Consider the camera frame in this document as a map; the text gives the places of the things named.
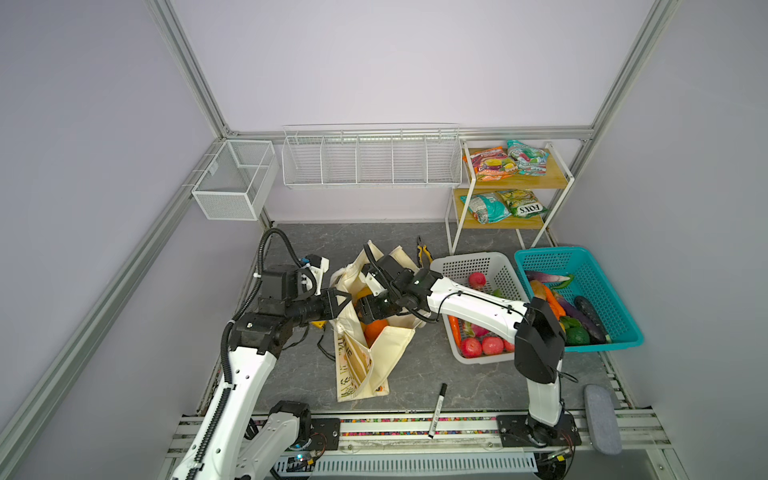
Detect white wooden two-tier shelf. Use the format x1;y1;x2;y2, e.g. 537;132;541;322
444;142;576;255

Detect white wire wall basket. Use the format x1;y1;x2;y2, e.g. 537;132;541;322
281;123;463;188

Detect dark black cucumber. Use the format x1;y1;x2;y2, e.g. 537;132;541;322
574;296;612;343

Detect cream floral tote bag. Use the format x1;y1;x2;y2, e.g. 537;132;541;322
330;246;426;402

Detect brown potato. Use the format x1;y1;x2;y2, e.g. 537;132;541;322
529;280;548;300

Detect green Fox's candy bag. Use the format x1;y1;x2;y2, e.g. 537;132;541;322
498;189;548;219

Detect orange carrot in teal basket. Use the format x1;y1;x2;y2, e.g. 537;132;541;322
543;285;566;320

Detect orange carrot in white basket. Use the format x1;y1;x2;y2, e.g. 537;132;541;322
448;315;462;348

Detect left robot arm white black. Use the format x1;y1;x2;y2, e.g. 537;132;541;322
172;228;352;479

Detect red apple front left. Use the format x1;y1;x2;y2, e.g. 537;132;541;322
461;337;483;359

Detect teal pink snack bag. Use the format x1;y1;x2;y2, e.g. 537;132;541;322
507;140;550;177

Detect green bell pepper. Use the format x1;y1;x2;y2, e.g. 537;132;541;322
560;316;591;346

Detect pink peach at back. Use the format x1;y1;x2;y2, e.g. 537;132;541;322
468;272;487;290

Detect black marker pen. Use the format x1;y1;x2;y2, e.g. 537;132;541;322
427;383;448;439

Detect teal white snack bag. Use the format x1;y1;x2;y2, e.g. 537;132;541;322
460;192;511;225

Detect red apple front middle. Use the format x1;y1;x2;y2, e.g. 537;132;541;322
481;336;506;356

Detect teal plastic vegetable basket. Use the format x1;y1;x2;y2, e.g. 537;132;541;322
514;246;644;353

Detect grey wrist rest pad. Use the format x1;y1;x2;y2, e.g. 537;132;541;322
583;384;623;456

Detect orange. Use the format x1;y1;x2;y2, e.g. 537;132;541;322
363;319;389;347

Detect white plastic fruit basket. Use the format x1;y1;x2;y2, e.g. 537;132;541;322
431;252;529;365

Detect yellow black pliers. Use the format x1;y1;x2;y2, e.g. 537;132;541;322
416;236;433;269

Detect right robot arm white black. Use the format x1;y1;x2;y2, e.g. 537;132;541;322
361;245;581;448

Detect red apple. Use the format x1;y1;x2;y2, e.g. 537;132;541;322
461;337;483;359
481;336;506;356

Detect white mesh box basket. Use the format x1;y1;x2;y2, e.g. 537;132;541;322
192;140;279;221

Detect pale purple striped eggplant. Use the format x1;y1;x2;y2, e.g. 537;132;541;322
525;270;573;285

